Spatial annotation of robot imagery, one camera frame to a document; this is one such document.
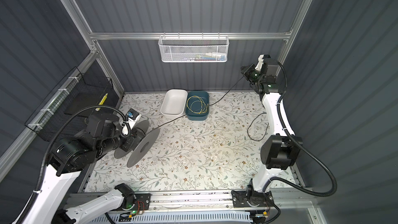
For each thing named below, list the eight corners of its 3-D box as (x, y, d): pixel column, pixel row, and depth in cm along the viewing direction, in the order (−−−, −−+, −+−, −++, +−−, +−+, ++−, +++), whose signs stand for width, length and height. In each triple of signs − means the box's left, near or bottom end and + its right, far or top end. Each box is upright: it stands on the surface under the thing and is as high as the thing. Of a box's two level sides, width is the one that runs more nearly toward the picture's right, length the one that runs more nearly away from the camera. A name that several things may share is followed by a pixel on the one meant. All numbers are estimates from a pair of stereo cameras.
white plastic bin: (161, 120, 106) (159, 115, 101) (166, 94, 122) (165, 88, 117) (186, 120, 106) (185, 115, 101) (188, 94, 122) (187, 88, 117)
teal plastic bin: (184, 120, 106) (183, 114, 101) (186, 97, 120) (186, 91, 115) (209, 120, 106) (209, 114, 101) (208, 97, 120) (208, 90, 115)
